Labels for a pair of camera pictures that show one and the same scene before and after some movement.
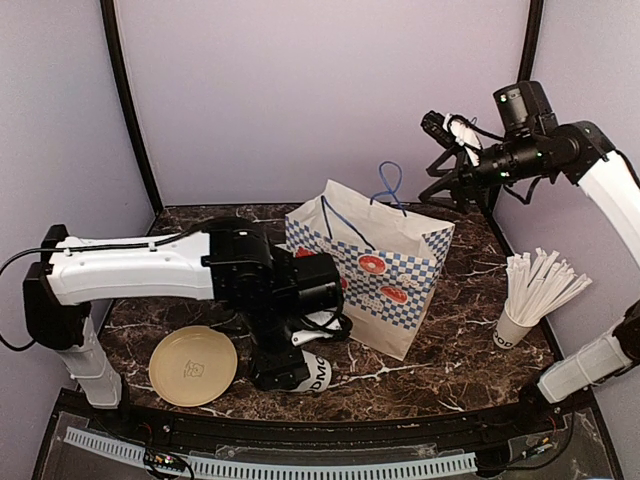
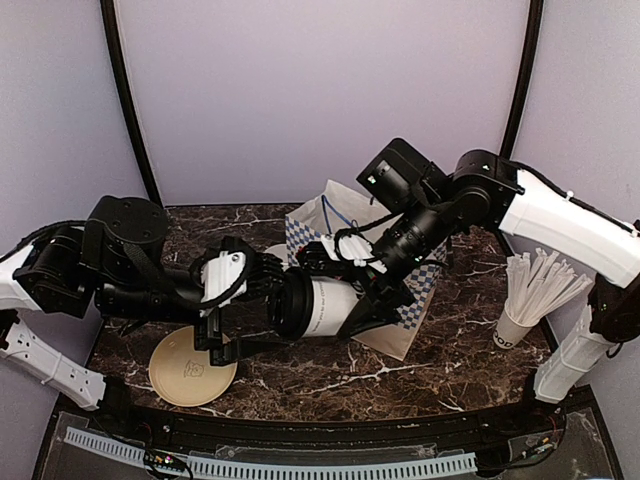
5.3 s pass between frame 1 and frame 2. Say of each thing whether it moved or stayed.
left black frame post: stayed
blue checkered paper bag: stayed
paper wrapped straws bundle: stayed
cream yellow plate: stayed
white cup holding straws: stayed
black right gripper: moved
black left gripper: moved
